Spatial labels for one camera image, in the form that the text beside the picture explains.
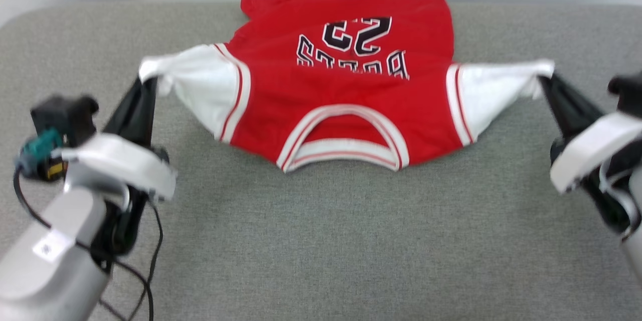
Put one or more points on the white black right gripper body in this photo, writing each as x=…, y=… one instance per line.
x=592, y=145

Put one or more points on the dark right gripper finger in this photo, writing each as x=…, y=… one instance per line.
x=582, y=103
x=556, y=105

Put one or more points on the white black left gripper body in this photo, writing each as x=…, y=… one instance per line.
x=125, y=160

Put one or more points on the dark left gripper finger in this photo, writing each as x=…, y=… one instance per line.
x=128, y=110
x=148, y=115

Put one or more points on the red and white basketball jersey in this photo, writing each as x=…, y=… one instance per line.
x=341, y=85

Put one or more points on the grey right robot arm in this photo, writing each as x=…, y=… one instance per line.
x=636, y=261

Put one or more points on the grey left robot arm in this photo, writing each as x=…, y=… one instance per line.
x=45, y=271

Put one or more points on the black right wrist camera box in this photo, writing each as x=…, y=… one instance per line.
x=629, y=93

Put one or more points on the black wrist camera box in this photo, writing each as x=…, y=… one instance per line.
x=629, y=93
x=65, y=115

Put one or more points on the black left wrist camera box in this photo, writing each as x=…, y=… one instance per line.
x=65, y=115

